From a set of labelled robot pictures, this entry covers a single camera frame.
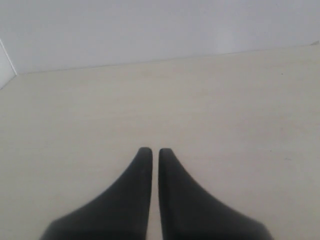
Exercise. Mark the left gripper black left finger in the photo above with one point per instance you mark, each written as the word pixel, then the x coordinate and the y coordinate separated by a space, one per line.
pixel 120 213

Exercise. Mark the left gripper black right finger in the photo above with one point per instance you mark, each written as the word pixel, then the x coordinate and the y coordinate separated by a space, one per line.
pixel 189 212

